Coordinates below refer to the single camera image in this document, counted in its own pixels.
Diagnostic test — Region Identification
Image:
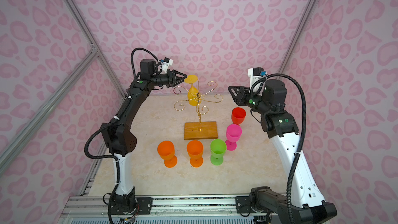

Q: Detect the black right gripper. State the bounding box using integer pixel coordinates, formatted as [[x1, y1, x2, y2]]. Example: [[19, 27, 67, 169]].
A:
[[227, 85, 272, 115]]

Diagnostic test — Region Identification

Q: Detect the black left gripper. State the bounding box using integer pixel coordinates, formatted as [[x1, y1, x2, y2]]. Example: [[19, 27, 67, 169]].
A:
[[151, 70, 187, 89]]

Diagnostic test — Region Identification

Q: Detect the red wine glass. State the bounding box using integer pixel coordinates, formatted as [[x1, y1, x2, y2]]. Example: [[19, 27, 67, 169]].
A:
[[231, 107, 246, 125]]

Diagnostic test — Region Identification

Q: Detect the yellow wine glass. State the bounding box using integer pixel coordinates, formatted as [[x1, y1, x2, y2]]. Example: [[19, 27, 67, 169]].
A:
[[184, 75, 199, 106]]

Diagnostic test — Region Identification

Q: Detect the pink wine glass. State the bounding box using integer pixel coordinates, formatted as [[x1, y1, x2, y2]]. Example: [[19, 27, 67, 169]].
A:
[[226, 124, 243, 151]]

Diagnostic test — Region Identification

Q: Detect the green wine glass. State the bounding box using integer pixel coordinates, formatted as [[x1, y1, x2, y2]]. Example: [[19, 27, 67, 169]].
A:
[[210, 139, 227, 166]]

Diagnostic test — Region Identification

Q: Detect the orange wine glass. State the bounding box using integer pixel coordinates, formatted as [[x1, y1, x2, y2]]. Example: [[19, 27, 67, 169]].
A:
[[157, 141, 178, 168], [187, 140, 204, 168]]

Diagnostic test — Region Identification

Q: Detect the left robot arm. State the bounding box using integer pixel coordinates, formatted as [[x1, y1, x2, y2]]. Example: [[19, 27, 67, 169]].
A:
[[101, 58, 187, 214]]

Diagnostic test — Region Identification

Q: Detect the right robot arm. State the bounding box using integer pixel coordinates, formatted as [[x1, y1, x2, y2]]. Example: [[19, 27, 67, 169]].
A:
[[228, 79, 337, 224]]

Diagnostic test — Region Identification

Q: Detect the wooden rack base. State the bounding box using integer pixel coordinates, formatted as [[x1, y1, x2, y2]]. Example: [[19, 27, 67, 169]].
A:
[[184, 121, 218, 140]]

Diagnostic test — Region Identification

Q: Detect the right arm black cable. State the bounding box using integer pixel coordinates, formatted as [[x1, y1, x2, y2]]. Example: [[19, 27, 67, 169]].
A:
[[248, 73, 307, 224]]

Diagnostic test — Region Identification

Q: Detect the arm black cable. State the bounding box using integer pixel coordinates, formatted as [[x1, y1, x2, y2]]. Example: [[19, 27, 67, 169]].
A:
[[83, 47, 162, 224], [248, 73, 307, 224]]

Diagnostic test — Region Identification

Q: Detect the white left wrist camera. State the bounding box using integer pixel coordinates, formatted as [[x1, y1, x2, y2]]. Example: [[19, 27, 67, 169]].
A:
[[160, 58, 174, 74]]

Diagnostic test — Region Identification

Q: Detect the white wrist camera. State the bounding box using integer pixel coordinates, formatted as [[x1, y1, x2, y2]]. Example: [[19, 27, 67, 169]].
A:
[[160, 58, 174, 74], [248, 67, 267, 93]]

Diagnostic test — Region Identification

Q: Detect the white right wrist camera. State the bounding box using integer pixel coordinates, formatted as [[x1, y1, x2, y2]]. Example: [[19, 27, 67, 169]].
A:
[[248, 67, 267, 93]]

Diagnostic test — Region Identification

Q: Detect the gold wire glass rack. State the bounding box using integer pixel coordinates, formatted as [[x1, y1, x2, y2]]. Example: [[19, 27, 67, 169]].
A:
[[173, 80, 224, 122]]

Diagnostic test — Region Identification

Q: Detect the aluminium frame post back right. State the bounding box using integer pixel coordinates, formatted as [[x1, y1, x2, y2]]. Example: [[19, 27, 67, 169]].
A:
[[277, 0, 319, 74]]

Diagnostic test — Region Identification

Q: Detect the aluminium frame post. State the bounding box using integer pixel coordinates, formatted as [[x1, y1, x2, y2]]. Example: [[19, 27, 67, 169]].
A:
[[63, 0, 126, 96], [277, 0, 319, 74]]

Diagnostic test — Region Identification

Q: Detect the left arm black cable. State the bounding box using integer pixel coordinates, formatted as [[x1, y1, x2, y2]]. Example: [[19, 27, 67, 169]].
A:
[[83, 47, 162, 224]]

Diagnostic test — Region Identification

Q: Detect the aluminium frame left horizontal bar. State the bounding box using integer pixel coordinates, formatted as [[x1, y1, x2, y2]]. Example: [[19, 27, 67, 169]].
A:
[[1, 48, 98, 175]]

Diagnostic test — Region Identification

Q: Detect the aluminium frame post back left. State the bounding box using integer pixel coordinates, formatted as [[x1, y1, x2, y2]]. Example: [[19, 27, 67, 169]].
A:
[[63, 0, 126, 96]]

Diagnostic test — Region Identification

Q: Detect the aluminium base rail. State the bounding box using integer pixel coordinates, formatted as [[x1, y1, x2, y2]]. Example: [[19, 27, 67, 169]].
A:
[[58, 194, 332, 224]]

